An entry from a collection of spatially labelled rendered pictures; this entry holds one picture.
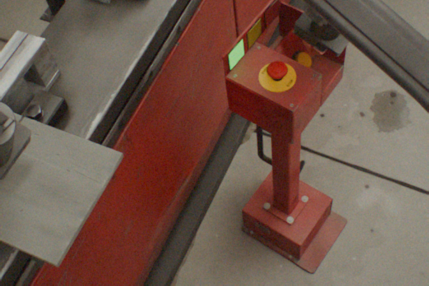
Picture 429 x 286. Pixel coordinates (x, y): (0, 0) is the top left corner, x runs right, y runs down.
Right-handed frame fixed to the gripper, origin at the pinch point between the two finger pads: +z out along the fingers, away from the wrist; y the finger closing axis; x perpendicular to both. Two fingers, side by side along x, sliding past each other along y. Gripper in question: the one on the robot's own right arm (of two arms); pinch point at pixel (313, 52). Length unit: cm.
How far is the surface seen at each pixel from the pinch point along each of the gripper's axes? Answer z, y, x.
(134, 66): -5.9, 23.3, 27.6
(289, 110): -2.8, -3.6, 15.4
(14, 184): -21, 19, 59
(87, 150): -22, 14, 49
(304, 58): 3.7, 1.1, 0.2
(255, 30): -3.0, 11.2, 5.3
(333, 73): 4.4, -5.5, -1.1
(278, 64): -4.3, 3.3, 9.4
